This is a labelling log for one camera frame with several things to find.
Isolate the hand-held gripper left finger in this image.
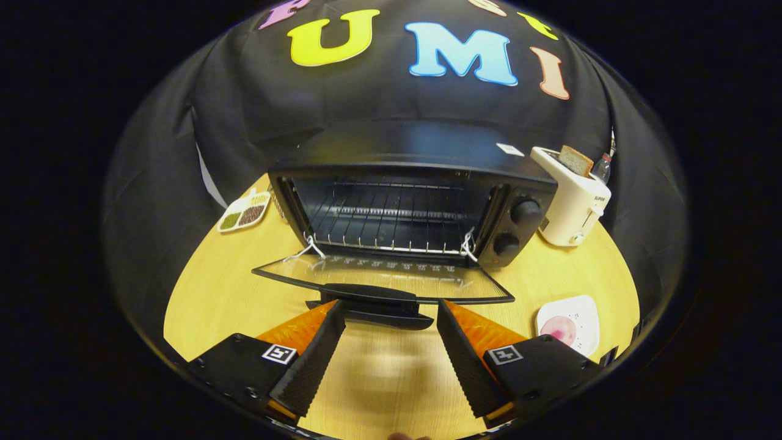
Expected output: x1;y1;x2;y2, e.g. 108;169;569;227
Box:
186;299;349;425

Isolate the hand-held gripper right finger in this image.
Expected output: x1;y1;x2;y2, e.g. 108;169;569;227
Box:
436;298;602;428

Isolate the pink ham slice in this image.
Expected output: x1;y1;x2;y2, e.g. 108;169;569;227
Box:
540;316;578;347

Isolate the white square plate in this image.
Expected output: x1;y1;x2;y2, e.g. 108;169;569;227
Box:
535;295;601;358

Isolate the black toaster oven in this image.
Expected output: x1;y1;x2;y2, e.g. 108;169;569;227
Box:
250;119;560;331

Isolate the white pop-up toaster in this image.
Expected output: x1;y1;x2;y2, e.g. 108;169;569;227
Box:
529;145;613;248

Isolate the white divided bean dish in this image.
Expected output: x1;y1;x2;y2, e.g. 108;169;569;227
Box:
217;188;272;233

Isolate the toasted bread slice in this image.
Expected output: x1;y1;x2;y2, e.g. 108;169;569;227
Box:
558;145;594;178

